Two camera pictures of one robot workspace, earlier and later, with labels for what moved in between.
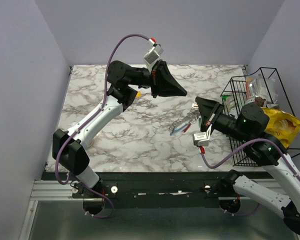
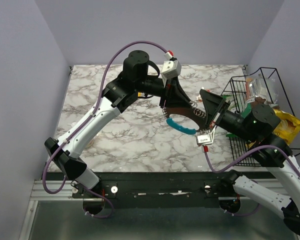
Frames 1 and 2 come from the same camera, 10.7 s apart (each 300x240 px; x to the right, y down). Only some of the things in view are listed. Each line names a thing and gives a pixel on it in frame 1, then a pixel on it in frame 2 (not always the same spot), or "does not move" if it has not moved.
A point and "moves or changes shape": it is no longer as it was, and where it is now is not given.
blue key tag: x=178 y=129 moves or changes shape
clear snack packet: x=260 y=87 does not move
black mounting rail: x=148 y=189 does not move
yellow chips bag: x=284 y=127 does not move
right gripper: x=210 y=110 -> x=216 y=107
